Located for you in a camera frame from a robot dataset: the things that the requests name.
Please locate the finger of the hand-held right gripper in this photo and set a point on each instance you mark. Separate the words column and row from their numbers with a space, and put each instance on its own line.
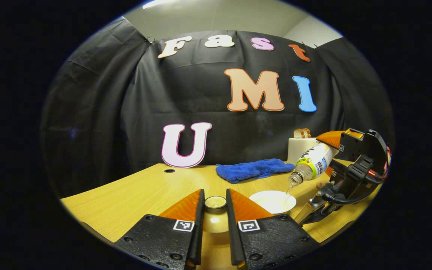
column 349, row 144
column 338, row 170

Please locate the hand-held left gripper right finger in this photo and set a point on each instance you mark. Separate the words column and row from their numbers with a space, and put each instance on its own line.
column 232, row 232

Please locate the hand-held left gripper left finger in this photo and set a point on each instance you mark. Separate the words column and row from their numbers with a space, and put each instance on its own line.
column 198, row 232

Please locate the cream teacup lid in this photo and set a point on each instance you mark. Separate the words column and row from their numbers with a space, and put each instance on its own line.
column 215, row 219

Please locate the plastic water bottle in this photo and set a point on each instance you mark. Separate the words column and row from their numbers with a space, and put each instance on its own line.
column 317, row 161

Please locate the cream teacup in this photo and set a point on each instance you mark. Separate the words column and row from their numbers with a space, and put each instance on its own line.
column 272, row 200

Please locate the toast bread slice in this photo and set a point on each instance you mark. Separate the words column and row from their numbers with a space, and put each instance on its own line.
column 306, row 133
column 298, row 133

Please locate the white toaster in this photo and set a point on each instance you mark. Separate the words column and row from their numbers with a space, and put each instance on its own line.
column 298, row 148

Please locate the blue towel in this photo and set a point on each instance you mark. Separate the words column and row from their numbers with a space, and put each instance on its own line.
column 253, row 169

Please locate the black table grommet hole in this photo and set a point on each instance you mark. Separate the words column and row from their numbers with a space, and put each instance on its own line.
column 169, row 170

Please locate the black backdrop cloth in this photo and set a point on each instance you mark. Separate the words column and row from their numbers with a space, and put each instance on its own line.
column 126, row 112

